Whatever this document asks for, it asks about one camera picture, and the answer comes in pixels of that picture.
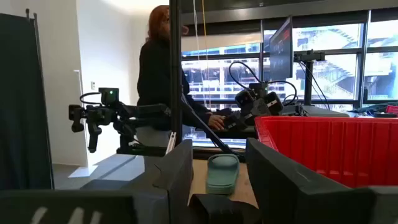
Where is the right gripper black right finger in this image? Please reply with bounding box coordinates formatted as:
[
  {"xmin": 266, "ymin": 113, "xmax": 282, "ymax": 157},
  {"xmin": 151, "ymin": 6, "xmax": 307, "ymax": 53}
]
[{"xmin": 244, "ymin": 138, "xmax": 377, "ymax": 224}]

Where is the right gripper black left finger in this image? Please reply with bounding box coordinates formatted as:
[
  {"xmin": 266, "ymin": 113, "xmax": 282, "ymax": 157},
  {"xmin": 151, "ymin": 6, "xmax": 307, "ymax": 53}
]
[{"xmin": 129, "ymin": 139, "xmax": 194, "ymax": 224}]

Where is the green rubber slide sandal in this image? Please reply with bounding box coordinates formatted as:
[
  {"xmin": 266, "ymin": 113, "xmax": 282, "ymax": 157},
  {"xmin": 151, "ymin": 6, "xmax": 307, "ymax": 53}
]
[{"xmin": 205, "ymin": 153, "xmax": 241, "ymax": 195}]

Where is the red plastic bin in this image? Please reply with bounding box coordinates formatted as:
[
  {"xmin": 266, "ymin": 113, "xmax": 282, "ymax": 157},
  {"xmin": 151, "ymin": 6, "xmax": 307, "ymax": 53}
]
[{"xmin": 254, "ymin": 115, "xmax": 398, "ymax": 189}]

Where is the person's hand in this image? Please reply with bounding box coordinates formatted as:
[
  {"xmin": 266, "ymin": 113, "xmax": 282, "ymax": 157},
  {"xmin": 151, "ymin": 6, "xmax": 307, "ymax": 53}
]
[{"xmin": 207, "ymin": 114, "xmax": 225, "ymax": 131}]

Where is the black monitor stand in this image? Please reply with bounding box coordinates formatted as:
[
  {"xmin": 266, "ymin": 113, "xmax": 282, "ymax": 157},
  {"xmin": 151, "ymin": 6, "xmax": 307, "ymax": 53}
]
[{"xmin": 293, "ymin": 49, "xmax": 326, "ymax": 106}]

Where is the black computer monitor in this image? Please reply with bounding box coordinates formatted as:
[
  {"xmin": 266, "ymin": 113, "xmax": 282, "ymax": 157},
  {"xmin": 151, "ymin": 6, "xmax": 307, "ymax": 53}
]
[{"xmin": 269, "ymin": 16, "xmax": 294, "ymax": 82}]

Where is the beige roller blind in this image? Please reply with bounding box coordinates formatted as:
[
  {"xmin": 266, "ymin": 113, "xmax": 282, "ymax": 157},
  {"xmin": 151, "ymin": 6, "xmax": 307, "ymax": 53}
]
[{"xmin": 181, "ymin": 32, "xmax": 264, "ymax": 53}]

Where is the person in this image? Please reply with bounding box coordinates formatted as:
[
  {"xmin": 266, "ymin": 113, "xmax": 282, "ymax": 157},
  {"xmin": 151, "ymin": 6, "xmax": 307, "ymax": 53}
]
[{"xmin": 136, "ymin": 4, "xmax": 225, "ymax": 149}]

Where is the black backdrop panel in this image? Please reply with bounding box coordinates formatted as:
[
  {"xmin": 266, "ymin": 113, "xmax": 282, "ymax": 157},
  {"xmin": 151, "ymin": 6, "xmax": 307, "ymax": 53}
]
[{"xmin": 0, "ymin": 8, "xmax": 55, "ymax": 191}]

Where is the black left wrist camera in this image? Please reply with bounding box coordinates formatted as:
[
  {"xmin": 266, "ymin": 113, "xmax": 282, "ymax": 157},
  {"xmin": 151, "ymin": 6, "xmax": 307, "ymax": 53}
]
[{"xmin": 248, "ymin": 82, "xmax": 269, "ymax": 100}]

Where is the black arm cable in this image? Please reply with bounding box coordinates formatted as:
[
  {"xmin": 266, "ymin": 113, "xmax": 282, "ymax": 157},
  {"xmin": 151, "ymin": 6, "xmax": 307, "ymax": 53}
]
[
  {"xmin": 269, "ymin": 80, "xmax": 299, "ymax": 106},
  {"xmin": 228, "ymin": 61, "xmax": 262, "ymax": 91}
]

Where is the silver frame bracket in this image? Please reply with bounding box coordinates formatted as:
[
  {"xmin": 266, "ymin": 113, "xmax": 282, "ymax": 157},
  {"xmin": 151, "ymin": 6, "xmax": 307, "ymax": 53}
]
[{"xmin": 165, "ymin": 131, "xmax": 177, "ymax": 155}]

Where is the black monitor cable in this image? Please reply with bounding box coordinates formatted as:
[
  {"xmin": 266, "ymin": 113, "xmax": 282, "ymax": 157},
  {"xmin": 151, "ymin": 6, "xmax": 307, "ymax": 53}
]
[{"xmin": 297, "ymin": 60, "xmax": 331, "ymax": 110}]

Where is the black leader arm with handle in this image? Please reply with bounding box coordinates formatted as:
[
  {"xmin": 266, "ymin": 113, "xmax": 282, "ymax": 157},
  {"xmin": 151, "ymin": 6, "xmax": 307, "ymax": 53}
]
[{"xmin": 68, "ymin": 87, "xmax": 171, "ymax": 154}]

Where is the yellow hanging cord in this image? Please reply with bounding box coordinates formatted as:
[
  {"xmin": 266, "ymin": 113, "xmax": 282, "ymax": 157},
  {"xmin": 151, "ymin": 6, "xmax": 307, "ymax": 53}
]
[{"xmin": 201, "ymin": 0, "xmax": 213, "ymax": 108}]

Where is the white hanging cord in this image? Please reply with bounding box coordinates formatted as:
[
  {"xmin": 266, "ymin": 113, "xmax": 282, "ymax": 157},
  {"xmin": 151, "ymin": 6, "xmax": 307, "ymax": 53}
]
[{"xmin": 192, "ymin": 0, "xmax": 200, "ymax": 62}]

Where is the dark window frame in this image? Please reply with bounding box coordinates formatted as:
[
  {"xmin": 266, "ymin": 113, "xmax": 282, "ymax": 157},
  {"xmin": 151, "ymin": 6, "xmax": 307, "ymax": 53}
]
[{"xmin": 181, "ymin": 0, "xmax": 398, "ymax": 105}]

